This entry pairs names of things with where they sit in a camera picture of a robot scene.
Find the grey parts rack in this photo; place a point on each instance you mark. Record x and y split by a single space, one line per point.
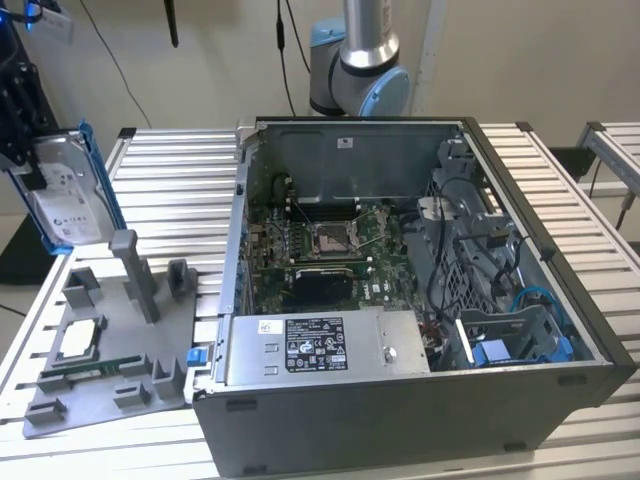
130 345

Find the grey open PC case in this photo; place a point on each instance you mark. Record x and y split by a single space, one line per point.
380 430

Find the blue release latch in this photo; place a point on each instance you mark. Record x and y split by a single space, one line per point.
195 356

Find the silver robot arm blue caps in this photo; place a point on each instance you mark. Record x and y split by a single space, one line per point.
365 50

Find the black graphics card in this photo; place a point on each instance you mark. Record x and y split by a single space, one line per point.
322 287

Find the grey metal disk bay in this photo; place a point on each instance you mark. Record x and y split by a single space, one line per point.
475 280

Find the green RAM stick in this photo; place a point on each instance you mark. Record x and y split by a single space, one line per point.
107 367

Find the aluminium slat side table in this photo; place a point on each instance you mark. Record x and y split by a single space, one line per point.
617 145

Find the blue plastic clip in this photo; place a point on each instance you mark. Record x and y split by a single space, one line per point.
490 355
565 347

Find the CPU socket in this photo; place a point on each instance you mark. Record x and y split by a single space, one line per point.
332 240

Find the black box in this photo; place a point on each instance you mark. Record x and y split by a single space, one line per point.
20 260
570 162

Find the green motherboard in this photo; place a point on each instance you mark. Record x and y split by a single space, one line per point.
385 280

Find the RAM slot with white latches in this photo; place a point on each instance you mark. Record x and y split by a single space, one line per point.
325 256
325 200
325 263
325 209

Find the hard disk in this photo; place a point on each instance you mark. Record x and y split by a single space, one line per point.
75 200

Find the silver power supply unit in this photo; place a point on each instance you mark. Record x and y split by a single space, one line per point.
250 350

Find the silver CPU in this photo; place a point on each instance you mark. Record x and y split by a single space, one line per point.
77 337

